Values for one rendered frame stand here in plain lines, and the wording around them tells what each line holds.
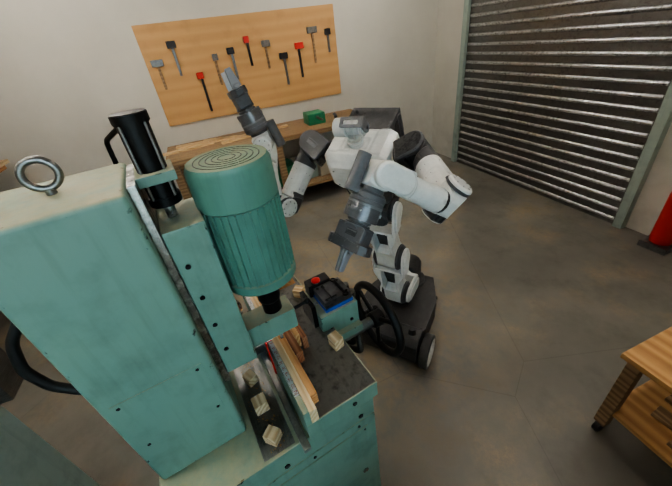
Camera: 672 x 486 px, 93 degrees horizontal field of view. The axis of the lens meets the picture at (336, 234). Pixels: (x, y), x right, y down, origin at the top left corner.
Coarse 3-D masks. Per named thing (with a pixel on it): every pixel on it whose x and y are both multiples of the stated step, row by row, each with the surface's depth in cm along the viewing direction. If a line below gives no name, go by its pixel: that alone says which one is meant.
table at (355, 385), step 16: (288, 288) 120; (304, 320) 106; (320, 336) 99; (304, 352) 95; (320, 352) 94; (336, 352) 94; (352, 352) 93; (304, 368) 90; (320, 368) 90; (336, 368) 89; (352, 368) 89; (320, 384) 86; (336, 384) 85; (352, 384) 85; (368, 384) 84; (320, 400) 82; (336, 400) 81; (352, 400) 82; (320, 416) 78; (336, 416) 81; (320, 432) 81
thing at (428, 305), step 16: (416, 256) 216; (416, 272) 208; (432, 288) 214; (400, 304) 205; (416, 304) 203; (432, 304) 202; (400, 320) 194; (416, 320) 192; (432, 320) 204; (368, 336) 190; (384, 336) 183; (416, 336) 178; (416, 352) 176
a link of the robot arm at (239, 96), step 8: (240, 88) 103; (232, 96) 104; (240, 96) 105; (248, 96) 106; (240, 104) 106; (248, 104) 107; (240, 112) 110; (248, 112) 108; (256, 112) 109; (240, 120) 110; (248, 120) 109; (256, 120) 109
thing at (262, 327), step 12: (288, 300) 90; (252, 312) 88; (264, 312) 87; (288, 312) 87; (252, 324) 84; (264, 324) 84; (276, 324) 86; (288, 324) 89; (252, 336) 84; (264, 336) 86
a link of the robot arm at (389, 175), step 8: (384, 160) 73; (376, 168) 72; (384, 168) 71; (392, 168) 72; (400, 168) 73; (376, 176) 72; (384, 176) 72; (392, 176) 73; (400, 176) 74; (408, 176) 74; (416, 176) 76; (376, 184) 74; (384, 184) 72; (392, 184) 73; (400, 184) 74; (408, 184) 75; (416, 184) 78; (392, 192) 76; (400, 192) 75; (408, 192) 75
